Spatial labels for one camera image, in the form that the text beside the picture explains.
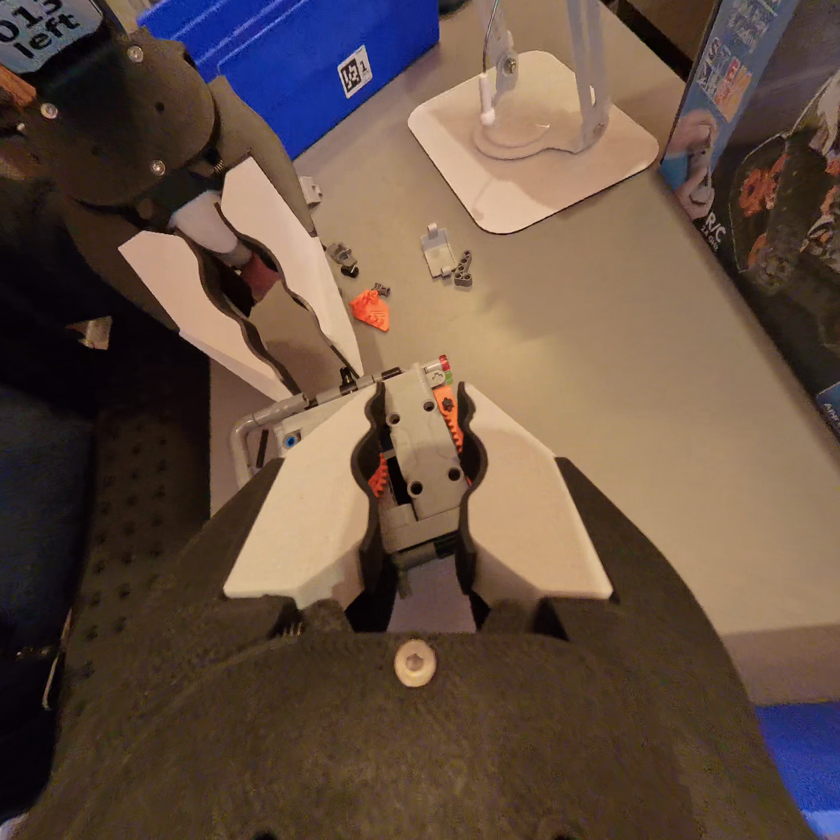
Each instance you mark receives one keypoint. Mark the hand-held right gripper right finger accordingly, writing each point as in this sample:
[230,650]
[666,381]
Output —
[538,525]

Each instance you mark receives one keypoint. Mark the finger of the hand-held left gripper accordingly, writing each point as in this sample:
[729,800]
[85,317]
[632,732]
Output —
[197,295]
[295,256]

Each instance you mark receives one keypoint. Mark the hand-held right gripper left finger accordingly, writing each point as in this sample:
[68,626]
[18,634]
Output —
[295,525]

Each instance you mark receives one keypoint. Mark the grey elbow connector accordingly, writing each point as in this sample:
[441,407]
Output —
[247,433]

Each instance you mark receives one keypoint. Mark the dark grey axle pin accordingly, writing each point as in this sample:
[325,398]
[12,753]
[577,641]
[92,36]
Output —
[309,400]

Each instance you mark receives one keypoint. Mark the grey white toy robot model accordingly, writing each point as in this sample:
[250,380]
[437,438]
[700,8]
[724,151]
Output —
[420,460]

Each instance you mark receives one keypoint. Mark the blue plastic bin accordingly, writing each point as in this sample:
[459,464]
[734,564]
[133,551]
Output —
[302,53]

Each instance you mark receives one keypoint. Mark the person's left forearm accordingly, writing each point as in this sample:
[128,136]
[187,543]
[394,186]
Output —
[59,250]

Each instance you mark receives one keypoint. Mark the person's left hand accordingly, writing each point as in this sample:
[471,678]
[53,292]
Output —
[260,280]

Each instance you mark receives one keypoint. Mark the dark grey connector plate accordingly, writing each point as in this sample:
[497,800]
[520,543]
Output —
[344,257]

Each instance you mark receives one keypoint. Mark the small dark grey piece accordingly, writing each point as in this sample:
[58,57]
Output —
[381,289]

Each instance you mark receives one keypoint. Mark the orange panel piece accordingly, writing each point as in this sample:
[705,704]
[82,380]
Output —
[370,311]

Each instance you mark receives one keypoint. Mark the light grey curved panel piece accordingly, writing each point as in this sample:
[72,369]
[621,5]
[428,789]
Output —
[437,250]

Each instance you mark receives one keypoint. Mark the dark grey beam piece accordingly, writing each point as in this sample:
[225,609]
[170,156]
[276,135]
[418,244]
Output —
[463,269]

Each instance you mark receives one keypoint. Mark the white stand base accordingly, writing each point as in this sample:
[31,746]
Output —
[551,171]

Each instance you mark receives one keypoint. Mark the blue storage bin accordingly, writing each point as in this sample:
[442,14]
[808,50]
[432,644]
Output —
[803,775]

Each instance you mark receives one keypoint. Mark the blue robot kit box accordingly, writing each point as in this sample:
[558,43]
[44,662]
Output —
[775,197]

